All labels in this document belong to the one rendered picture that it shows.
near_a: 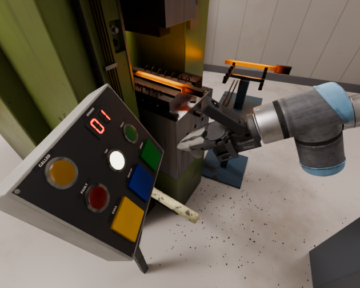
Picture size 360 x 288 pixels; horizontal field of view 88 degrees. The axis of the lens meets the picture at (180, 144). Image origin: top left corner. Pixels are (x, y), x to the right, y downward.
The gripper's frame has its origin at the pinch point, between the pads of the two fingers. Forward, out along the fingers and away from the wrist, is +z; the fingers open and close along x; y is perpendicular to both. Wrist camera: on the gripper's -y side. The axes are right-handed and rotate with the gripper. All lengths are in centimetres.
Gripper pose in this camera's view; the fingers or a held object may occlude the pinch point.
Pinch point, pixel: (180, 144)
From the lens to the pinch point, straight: 51.9
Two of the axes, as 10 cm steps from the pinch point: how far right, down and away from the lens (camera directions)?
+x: 1.4, -6.8, 7.2
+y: 4.9, 6.8, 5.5
